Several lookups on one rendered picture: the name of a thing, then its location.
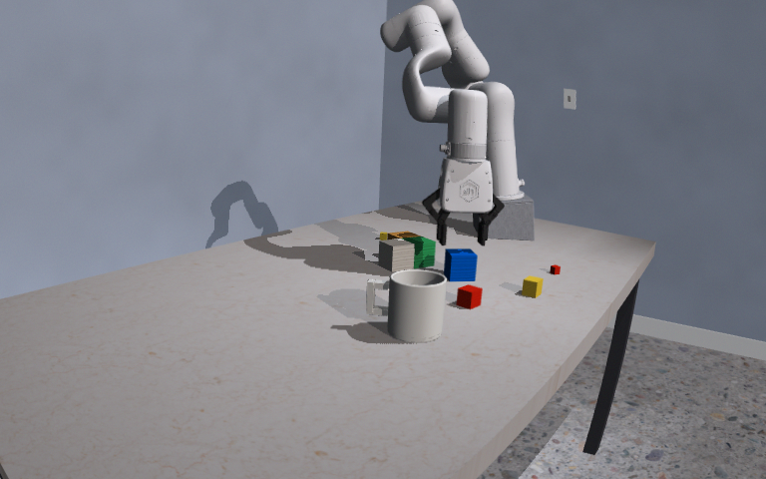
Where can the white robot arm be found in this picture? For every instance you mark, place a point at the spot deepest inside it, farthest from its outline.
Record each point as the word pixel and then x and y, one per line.
pixel 429 32

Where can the blue cube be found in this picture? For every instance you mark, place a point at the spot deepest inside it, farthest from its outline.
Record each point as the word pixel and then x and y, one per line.
pixel 460 264

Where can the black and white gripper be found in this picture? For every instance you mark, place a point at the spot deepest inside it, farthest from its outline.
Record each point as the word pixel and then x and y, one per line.
pixel 465 186

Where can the grey mug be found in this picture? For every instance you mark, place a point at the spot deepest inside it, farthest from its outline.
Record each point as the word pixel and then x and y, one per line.
pixel 416 311

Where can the green cube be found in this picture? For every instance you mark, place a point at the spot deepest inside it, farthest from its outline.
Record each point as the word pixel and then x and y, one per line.
pixel 424 254

